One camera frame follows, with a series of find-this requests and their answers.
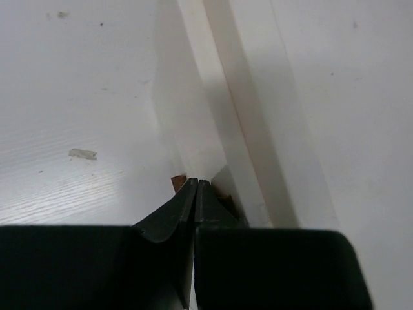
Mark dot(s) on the white drawer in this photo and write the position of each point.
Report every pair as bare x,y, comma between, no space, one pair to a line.
226,100

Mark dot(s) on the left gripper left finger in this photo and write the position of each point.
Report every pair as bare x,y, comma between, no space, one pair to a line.
147,265

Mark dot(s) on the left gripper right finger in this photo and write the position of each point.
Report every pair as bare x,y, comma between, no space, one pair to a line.
238,267

